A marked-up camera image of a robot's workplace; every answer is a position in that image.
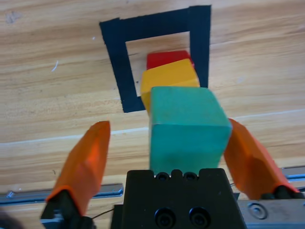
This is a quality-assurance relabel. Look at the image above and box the red wooden cube block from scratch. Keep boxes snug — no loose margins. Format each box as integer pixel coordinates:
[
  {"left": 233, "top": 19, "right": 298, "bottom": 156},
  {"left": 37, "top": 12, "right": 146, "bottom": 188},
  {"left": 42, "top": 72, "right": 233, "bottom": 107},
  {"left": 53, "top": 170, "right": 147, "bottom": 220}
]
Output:
[{"left": 146, "top": 50, "right": 195, "bottom": 70}]

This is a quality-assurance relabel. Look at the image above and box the silver aluminium rail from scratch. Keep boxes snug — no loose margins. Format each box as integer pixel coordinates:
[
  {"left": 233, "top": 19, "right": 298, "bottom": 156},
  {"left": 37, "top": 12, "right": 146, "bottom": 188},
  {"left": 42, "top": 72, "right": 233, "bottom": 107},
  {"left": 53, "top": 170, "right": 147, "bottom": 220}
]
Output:
[{"left": 0, "top": 166, "right": 305, "bottom": 206}]

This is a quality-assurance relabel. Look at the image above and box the yellow wooden cube block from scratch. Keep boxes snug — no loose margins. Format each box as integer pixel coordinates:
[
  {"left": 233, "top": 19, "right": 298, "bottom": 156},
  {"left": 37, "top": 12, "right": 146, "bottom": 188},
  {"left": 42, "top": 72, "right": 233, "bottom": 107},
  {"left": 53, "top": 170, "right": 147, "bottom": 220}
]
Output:
[{"left": 140, "top": 59, "right": 201, "bottom": 120}]

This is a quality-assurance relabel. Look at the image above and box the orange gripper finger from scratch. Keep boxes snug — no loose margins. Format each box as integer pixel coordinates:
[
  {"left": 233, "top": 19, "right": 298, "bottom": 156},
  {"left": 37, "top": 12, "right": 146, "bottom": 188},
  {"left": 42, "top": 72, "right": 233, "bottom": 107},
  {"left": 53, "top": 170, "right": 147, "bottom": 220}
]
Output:
[
  {"left": 223, "top": 118, "right": 305, "bottom": 200},
  {"left": 40, "top": 120, "right": 112, "bottom": 229}
]

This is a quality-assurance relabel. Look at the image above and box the green wooden cube block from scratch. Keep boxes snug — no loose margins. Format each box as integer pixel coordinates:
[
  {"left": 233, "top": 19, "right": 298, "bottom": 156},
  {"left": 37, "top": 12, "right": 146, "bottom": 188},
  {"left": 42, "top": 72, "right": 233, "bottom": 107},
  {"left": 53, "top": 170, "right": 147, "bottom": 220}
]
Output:
[{"left": 149, "top": 86, "right": 233, "bottom": 176}]

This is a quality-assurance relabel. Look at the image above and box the black tape square outline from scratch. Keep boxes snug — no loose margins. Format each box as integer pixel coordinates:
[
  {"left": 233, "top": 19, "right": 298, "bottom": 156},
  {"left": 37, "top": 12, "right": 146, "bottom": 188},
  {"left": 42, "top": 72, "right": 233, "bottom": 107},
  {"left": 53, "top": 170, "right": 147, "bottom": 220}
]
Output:
[{"left": 99, "top": 4, "right": 212, "bottom": 113}]

